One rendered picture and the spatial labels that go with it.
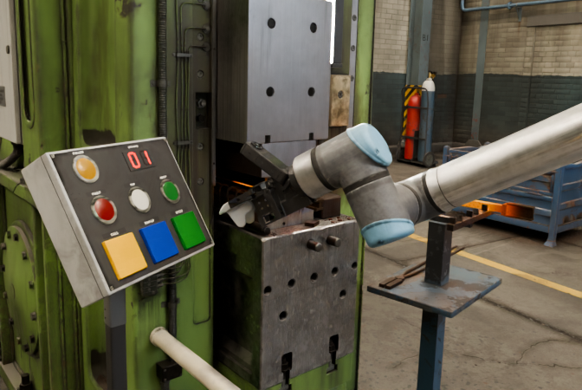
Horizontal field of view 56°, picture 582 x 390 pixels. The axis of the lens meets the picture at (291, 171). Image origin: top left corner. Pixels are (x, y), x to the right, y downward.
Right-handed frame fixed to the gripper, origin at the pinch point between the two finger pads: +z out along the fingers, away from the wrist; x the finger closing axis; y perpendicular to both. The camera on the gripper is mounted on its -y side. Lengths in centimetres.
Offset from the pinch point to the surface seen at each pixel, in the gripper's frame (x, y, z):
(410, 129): 781, -26, 148
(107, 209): -19.5, -8.5, 10.6
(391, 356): 154, 93, 52
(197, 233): 1.7, 2.4, 10.3
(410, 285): 78, 46, -1
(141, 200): -10.0, -8.3, 10.6
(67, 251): -27.1, -4.0, 16.1
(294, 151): 45.7, -8.2, 1.1
